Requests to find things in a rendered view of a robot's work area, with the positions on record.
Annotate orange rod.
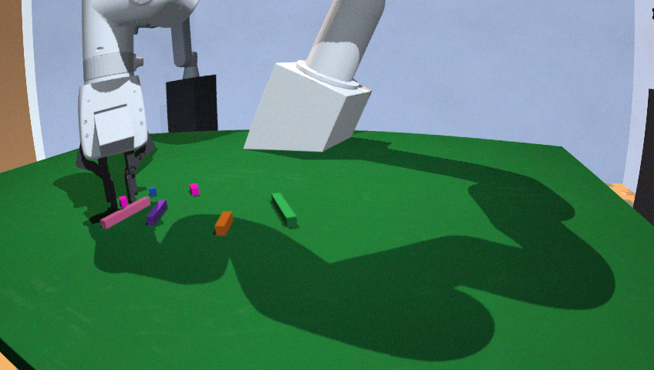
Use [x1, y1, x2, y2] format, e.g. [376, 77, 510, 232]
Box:
[215, 211, 233, 236]

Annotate purple rod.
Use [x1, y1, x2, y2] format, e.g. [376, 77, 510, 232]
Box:
[146, 200, 167, 225]

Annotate green rod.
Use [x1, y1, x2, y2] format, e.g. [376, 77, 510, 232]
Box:
[271, 193, 297, 227]

